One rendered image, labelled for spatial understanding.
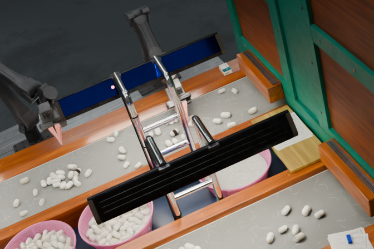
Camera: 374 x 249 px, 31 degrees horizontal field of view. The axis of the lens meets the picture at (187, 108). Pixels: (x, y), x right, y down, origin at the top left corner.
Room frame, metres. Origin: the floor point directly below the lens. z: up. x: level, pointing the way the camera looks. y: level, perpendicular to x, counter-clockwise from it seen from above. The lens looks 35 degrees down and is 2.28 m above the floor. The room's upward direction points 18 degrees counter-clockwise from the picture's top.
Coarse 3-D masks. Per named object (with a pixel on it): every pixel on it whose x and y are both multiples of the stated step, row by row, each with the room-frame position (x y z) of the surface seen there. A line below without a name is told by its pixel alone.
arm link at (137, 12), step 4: (128, 12) 2.49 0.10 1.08; (136, 12) 2.48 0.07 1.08; (140, 12) 2.47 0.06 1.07; (136, 16) 2.47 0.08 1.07; (132, 24) 2.46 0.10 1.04; (136, 32) 2.47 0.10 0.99; (140, 36) 2.48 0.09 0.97; (140, 40) 2.48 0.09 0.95; (140, 44) 2.51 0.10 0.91; (144, 44) 2.48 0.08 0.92; (144, 48) 2.49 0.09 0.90; (144, 52) 2.49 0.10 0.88; (144, 56) 2.50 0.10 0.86; (144, 60) 2.50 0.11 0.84; (148, 60) 2.49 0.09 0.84
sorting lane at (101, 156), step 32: (224, 96) 2.19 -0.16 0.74; (256, 96) 2.13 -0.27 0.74; (128, 128) 2.19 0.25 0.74; (160, 128) 2.12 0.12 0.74; (192, 128) 2.06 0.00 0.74; (224, 128) 1.99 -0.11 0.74; (64, 160) 2.12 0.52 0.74; (96, 160) 2.06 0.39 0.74; (128, 160) 1.99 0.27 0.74; (0, 192) 2.06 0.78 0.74; (32, 192) 1.99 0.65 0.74; (64, 192) 1.93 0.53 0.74; (0, 224) 1.87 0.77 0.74
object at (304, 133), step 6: (294, 114) 1.89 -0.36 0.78; (294, 120) 1.86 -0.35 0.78; (300, 120) 1.85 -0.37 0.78; (300, 126) 1.82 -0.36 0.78; (300, 132) 1.79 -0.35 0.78; (306, 132) 1.77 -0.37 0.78; (294, 138) 1.76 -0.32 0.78; (300, 138) 1.76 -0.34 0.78; (306, 138) 1.74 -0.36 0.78; (282, 144) 1.76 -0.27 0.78; (288, 144) 1.75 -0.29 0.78
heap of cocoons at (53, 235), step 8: (48, 232) 1.74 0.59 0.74; (56, 232) 1.74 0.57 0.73; (32, 240) 1.74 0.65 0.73; (40, 240) 1.72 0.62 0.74; (48, 240) 1.72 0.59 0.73; (56, 240) 1.70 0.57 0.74; (64, 240) 1.69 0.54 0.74; (72, 240) 1.68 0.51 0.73; (16, 248) 1.72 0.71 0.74; (24, 248) 1.71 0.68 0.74; (32, 248) 1.69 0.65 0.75; (40, 248) 1.70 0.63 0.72; (48, 248) 1.67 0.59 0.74; (56, 248) 1.67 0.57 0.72; (64, 248) 1.65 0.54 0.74
